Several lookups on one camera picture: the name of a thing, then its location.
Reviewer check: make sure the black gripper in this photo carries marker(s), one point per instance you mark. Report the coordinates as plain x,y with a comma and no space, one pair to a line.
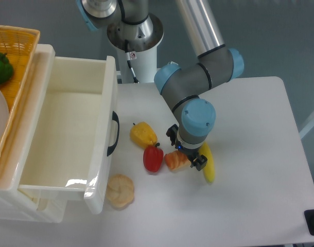
197,160

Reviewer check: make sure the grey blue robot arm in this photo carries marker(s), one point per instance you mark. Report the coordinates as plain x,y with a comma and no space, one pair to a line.
135,33

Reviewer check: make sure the round beige bread roll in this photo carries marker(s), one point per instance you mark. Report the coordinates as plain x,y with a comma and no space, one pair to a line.
120,190

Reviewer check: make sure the white plastic drawer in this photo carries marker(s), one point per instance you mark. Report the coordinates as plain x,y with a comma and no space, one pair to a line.
76,133

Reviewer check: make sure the yellow bell pepper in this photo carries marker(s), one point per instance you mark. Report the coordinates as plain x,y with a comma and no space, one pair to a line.
143,135

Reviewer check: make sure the yellow banana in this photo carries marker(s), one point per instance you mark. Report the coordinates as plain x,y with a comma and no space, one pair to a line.
209,169

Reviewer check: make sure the green bell pepper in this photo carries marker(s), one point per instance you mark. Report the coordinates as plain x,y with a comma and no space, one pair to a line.
6,68

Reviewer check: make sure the white frame bar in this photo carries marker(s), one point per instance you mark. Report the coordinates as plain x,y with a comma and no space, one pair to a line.
307,125

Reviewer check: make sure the orange square bread loaf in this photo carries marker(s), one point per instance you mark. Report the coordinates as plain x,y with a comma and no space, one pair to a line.
176,160

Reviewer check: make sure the white drawer cabinet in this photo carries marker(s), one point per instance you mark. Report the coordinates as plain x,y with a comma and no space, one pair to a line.
14,203

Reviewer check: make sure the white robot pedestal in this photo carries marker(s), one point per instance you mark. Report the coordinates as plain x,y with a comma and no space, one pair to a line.
141,67

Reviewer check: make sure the orange woven basket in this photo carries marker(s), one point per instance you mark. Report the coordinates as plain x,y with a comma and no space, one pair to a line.
19,44

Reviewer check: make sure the red bell pepper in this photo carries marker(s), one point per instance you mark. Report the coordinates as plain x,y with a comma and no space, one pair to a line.
153,157

